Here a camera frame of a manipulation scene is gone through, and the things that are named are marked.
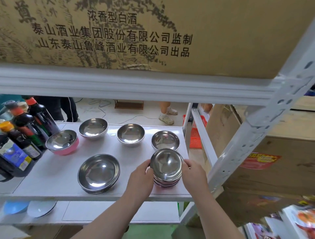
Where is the person's right hand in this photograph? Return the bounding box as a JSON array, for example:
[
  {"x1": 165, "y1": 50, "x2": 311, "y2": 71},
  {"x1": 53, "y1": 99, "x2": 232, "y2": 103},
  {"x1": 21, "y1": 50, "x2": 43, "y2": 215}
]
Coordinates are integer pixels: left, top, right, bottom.
[{"x1": 181, "y1": 159, "x2": 210, "y2": 196}]

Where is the person's left hand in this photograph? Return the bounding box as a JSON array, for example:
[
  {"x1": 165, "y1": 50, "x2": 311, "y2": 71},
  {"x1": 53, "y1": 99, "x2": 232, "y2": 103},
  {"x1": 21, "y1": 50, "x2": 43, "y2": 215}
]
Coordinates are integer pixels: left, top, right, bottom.
[{"x1": 125, "y1": 159, "x2": 155, "y2": 198}]

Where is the stack of small steel bowls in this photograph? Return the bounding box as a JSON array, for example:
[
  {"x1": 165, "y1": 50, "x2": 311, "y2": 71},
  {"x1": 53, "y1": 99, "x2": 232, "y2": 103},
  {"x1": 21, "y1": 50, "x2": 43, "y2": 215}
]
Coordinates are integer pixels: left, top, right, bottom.
[{"x1": 150, "y1": 148, "x2": 184, "y2": 188}]

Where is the person's right forearm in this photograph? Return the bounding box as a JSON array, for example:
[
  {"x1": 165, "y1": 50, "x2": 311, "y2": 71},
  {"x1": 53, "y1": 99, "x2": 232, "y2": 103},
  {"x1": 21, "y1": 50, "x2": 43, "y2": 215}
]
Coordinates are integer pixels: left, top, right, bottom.
[{"x1": 193, "y1": 190, "x2": 244, "y2": 239}]

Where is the person's left forearm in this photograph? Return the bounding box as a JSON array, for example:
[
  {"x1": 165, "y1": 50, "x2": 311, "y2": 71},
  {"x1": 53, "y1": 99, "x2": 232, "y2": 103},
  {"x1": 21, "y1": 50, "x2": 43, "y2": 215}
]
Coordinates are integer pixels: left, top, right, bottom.
[{"x1": 70, "y1": 192, "x2": 147, "y2": 239}]

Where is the red plastic basket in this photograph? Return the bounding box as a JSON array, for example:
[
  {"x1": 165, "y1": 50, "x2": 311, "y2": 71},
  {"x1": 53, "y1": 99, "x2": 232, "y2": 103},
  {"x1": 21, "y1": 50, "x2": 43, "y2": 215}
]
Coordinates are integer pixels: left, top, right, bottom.
[{"x1": 183, "y1": 114, "x2": 208, "y2": 150}]

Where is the tall tan cardboard box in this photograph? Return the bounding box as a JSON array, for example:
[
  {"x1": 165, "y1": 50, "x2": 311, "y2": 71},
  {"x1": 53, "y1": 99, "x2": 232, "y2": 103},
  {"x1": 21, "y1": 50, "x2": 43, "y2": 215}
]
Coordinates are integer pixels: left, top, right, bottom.
[{"x1": 205, "y1": 104, "x2": 249, "y2": 173}]

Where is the stack of wide steel bowls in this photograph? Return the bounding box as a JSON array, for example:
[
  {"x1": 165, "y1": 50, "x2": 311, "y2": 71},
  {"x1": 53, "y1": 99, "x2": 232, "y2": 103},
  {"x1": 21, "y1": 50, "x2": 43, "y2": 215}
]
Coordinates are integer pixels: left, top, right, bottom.
[{"x1": 77, "y1": 154, "x2": 121, "y2": 194}]

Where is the wooden crate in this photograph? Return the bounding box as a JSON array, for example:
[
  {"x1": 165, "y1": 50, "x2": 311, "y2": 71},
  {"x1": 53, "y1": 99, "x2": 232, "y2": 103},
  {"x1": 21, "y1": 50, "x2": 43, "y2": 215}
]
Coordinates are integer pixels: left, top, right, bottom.
[{"x1": 114, "y1": 99, "x2": 144, "y2": 110}]

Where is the dark brown cardboard box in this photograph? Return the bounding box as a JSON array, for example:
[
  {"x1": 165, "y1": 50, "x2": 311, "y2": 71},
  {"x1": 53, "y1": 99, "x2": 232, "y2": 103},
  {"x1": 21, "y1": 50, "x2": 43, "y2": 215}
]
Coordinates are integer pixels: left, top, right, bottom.
[{"x1": 216, "y1": 188, "x2": 307, "y2": 227}]

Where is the white metal shelf rack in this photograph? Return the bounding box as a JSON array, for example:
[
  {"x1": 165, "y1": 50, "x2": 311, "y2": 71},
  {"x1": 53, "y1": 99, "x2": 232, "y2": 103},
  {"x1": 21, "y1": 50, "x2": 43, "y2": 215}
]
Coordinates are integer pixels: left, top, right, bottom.
[{"x1": 0, "y1": 17, "x2": 315, "y2": 239}]

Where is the pink-sided steel bowl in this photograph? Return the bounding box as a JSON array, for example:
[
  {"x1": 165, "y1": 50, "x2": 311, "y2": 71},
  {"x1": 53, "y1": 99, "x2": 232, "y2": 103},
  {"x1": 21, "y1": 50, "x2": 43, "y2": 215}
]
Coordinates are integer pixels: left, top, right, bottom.
[{"x1": 45, "y1": 130, "x2": 80, "y2": 156}]

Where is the brown cardboard box red label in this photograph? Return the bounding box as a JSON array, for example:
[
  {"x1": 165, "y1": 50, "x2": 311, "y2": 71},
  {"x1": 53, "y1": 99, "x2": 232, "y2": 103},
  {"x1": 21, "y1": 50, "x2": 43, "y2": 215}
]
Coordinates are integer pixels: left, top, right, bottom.
[{"x1": 221, "y1": 135, "x2": 315, "y2": 197}]

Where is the red-capped dark sauce bottle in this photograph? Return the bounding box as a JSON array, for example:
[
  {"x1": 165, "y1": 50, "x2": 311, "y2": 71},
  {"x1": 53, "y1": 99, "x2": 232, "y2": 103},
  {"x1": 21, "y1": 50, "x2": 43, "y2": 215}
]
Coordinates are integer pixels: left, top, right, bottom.
[{"x1": 25, "y1": 97, "x2": 60, "y2": 136}]

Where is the pale grey bowl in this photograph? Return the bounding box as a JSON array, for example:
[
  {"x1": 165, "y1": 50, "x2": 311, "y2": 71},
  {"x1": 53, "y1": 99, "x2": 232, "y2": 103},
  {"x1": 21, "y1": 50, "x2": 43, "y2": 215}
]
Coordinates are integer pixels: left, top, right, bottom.
[{"x1": 27, "y1": 201, "x2": 57, "y2": 218}]

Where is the pale cardboard box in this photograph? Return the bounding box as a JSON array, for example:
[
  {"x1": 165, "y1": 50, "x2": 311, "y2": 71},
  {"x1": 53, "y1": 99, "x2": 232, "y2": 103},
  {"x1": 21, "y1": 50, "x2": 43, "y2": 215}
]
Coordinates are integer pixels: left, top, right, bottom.
[{"x1": 267, "y1": 96, "x2": 315, "y2": 141}]

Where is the pile of colourful packets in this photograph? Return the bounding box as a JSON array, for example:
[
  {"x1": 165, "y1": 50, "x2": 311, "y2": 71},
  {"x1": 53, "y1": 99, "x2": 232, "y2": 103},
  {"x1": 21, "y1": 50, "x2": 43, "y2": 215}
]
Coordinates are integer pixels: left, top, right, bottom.
[{"x1": 243, "y1": 204, "x2": 315, "y2": 239}]

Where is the orange-capped dark sauce bottle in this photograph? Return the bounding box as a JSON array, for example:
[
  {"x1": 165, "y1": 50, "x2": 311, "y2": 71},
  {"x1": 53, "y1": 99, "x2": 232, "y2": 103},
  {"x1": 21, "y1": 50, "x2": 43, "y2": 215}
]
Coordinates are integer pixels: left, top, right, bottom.
[{"x1": 10, "y1": 107, "x2": 48, "y2": 150}]

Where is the yellow-capped dark sauce bottle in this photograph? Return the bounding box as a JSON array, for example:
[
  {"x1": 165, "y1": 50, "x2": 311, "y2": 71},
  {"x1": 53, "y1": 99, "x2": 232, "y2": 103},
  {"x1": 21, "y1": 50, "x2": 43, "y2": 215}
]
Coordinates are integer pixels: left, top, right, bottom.
[{"x1": 0, "y1": 121, "x2": 43, "y2": 160}]

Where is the large printed cardboard box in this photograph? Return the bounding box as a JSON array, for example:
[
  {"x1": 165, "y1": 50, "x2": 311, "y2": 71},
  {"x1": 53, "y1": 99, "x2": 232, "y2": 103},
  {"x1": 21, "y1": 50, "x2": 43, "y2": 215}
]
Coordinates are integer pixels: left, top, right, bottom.
[{"x1": 0, "y1": 0, "x2": 315, "y2": 79}]

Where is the blue-labelled dark bottle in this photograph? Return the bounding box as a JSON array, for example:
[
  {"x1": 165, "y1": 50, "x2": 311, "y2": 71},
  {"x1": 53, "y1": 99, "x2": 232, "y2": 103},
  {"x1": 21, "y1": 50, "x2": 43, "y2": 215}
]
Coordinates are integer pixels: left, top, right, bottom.
[{"x1": 0, "y1": 138, "x2": 33, "y2": 183}]

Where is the blue bowl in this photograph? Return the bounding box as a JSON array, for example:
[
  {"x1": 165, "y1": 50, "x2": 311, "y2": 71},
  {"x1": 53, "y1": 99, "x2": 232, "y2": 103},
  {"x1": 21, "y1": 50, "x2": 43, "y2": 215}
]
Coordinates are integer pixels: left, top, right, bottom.
[{"x1": 3, "y1": 201, "x2": 29, "y2": 215}]

